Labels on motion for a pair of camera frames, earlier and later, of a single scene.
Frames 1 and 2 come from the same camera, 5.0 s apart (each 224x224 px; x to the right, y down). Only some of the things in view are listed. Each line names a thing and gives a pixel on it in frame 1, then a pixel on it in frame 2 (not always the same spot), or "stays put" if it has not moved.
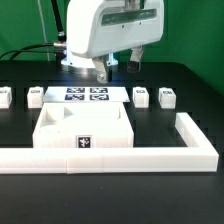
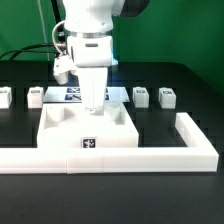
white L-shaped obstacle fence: [198, 154] stays put
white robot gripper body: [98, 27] to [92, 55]
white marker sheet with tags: [86, 94] stays put
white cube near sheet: [140, 97] stays put
